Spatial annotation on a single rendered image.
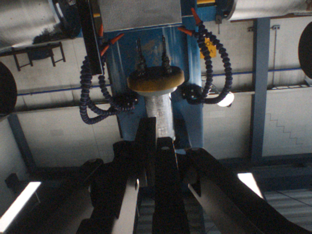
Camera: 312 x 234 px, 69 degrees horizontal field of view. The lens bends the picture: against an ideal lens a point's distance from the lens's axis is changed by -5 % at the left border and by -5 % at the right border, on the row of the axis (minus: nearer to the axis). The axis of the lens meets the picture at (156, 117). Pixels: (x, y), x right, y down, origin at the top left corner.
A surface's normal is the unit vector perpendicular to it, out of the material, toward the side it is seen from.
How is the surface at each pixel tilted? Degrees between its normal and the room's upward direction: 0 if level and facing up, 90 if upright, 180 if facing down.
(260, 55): 90
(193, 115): 90
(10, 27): 58
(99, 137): 90
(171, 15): 90
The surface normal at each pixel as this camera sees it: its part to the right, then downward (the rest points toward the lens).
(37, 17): 0.07, 0.78
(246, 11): 0.11, 0.98
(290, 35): -0.07, 0.40
